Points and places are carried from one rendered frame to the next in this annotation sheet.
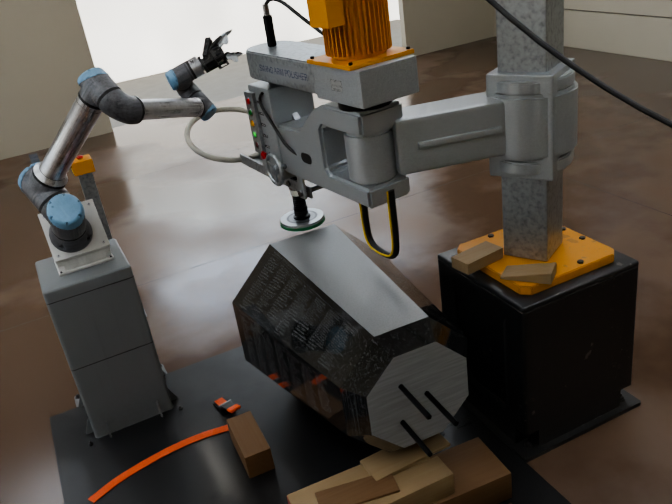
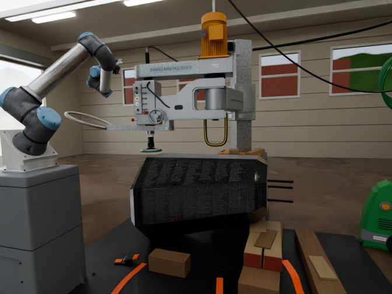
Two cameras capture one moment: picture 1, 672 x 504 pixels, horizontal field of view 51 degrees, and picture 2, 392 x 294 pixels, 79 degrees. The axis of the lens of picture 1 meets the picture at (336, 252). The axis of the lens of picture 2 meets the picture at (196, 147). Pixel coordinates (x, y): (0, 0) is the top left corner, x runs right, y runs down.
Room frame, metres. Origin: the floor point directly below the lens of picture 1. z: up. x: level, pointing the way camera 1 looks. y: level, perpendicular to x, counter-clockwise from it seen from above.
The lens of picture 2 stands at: (1.27, 1.70, 1.11)
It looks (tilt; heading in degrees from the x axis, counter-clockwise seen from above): 5 degrees down; 309
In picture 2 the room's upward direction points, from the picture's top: 1 degrees counter-clockwise
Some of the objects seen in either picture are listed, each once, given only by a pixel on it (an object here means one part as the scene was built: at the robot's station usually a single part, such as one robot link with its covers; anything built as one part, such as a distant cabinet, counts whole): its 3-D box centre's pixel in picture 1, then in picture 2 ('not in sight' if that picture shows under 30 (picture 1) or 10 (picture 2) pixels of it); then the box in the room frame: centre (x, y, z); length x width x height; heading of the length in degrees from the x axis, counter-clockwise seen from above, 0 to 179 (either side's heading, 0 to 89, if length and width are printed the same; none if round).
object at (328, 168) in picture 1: (331, 149); (187, 105); (2.79, -0.05, 1.30); 0.74 x 0.23 x 0.49; 30
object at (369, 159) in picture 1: (371, 152); (214, 100); (2.57, -0.19, 1.34); 0.19 x 0.19 x 0.20
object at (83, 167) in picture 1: (105, 240); not in sight; (4.03, 1.40, 0.54); 0.20 x 0.20 x 1.09; 22
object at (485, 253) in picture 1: (477, 257); (233, 151); (2.60, -0.58, 0.81); 0.20 x 0.10 x 0.05; 120
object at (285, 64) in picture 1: (317, 72); (182, 72); (2.84, -0.04, 1.62); 0.96 x 0.25 x 0.17; 30
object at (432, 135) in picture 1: (483, 125); (234, 101); (2.62, -0.64, 1.36); 0.74 x 0.34 x 0.25; 97
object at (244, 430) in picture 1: (250, 443); (169, 262); (2.52, 0.52, 0.07); 0.30 x 0.12 x 0.12; 20
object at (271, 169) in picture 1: (281, 167); (157, 116); (2.98, 0.18, 1.20); 0.15 x 0.10 x 0.15; 30
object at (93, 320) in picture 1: (106, 337); (37, 231); (3.06, 1.21, 0.43); 0.50 x 0.50 x 0.85; 23
